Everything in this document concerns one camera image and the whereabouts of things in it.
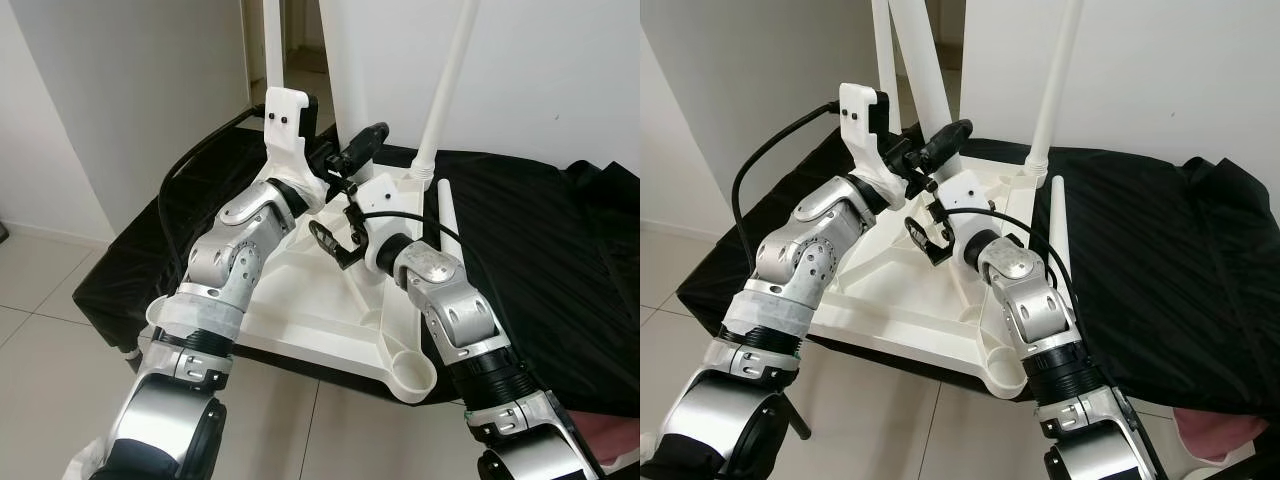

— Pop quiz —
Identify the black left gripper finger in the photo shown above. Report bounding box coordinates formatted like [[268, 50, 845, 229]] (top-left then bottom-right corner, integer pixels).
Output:
[[343, 122, 391, 167], [918, 118, 976, 167]]

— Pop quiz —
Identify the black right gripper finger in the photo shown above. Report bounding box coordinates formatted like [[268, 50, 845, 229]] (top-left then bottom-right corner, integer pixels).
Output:
[[903, 215, 939, 256], [308, 218, 349, 259]]

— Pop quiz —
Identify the white plastic table leg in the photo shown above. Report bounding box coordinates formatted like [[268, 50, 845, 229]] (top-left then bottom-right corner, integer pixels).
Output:
[[262, 0, 286, 93], [893, 0, 953, 136], [1025, 0, 1086, 186], [315, 0, 369, 136], [437, 178, 459, 263], [1050, 177, 1073, 291], [870, 0, 903, 131], [412, 0, 481, 196]]

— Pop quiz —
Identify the white plastic table top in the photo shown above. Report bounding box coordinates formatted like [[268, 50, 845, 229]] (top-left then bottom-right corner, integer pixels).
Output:
[[232, 150, 443, 406], [805, 135, 1051, 401]]

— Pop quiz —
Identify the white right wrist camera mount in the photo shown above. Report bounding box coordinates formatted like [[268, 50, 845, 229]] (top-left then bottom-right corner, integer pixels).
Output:
[[355, 175, 426, 271], [935, 172, 996, 266]]

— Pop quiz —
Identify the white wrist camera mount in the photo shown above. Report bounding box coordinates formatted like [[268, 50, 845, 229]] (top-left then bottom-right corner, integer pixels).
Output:
[[355, 175, 426, 271], [265, 88, 326, 201], [838, 82, 906, 201], [935, 172, 996, 266]]

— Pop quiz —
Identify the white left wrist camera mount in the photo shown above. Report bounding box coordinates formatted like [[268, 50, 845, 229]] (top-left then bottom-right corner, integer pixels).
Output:
[[265, 88, 326, 201], [838, 82, 906, 201]]

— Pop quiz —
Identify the white door frame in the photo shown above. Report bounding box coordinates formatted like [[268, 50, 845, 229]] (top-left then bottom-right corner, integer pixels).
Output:
[[243, 0, 265, 86]]

